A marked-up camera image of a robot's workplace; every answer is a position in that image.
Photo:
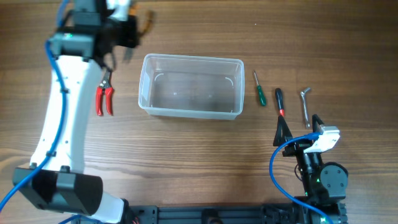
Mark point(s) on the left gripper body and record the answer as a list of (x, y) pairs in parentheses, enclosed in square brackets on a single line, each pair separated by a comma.
[(123, 38)]

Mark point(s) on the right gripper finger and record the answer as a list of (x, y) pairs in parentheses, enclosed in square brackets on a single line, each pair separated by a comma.
[(283, 133), (316, 123)]

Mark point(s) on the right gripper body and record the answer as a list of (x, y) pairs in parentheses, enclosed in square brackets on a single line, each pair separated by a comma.
[(297, 147)]

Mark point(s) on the red handled pruning shears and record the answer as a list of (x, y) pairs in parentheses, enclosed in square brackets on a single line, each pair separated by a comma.
[(104, 90)]

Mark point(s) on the orange black long-nose pliers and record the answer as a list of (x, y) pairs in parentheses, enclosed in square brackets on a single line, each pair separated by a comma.
[(147, 25)]

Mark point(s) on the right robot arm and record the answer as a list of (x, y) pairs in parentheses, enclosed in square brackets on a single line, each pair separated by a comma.
[(324, 183)]

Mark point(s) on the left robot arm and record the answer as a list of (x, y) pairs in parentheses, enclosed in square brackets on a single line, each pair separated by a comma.
[(55, 179)]

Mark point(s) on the clear plastic container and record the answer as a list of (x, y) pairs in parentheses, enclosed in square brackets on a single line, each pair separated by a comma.
[(192, 86)]

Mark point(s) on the silver L-shaped socket wrench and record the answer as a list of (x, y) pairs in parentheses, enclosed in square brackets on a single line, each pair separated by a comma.
[(305, 109)]

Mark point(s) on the green handled screwdriver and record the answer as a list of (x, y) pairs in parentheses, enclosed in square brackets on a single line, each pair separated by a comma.
[(262, 98)]

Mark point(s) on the black red handled screwdriver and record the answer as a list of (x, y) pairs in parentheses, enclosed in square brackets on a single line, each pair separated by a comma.
[(279, 100)]

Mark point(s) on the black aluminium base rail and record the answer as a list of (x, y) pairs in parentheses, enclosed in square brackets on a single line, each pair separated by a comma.
[(265, 214)]

